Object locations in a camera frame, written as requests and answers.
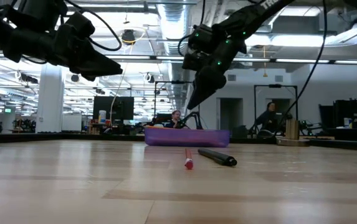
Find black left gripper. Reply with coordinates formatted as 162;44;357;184
3;24;124;82

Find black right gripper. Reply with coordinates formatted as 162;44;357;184
186;29;248;110

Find purple plastic supply box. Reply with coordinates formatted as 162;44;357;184
144;126;231;148

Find matte black pen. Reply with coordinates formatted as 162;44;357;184
197;148;238;167

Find orange pencil red eraser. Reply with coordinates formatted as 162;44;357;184
184;147;195;170

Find person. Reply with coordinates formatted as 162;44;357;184
252;101;281;134
164;109;184;129

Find black monitor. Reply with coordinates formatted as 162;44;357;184
92;95;135;126

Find white canister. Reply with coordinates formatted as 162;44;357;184
98;109;108;125

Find white column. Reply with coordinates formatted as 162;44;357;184
35;62;64;134

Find white cabinet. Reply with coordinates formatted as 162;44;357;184
61;113;83;132

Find black equipment cases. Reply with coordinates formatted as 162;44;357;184
317;98;357;143

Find black rig frame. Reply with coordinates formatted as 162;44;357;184
253;83;300;121
154;80;202;130

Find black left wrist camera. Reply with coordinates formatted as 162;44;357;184
58;11;97;42

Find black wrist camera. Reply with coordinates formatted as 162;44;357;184
58;11;97;42
182;23;218;72

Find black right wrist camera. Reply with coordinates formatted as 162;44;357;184
182;23;218;72

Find yellow hanging cord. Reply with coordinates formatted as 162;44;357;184
261;45;269;78

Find black aluminium table frame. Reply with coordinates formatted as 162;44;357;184
0;132;357;153

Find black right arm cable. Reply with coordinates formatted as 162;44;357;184
273;0;328;138

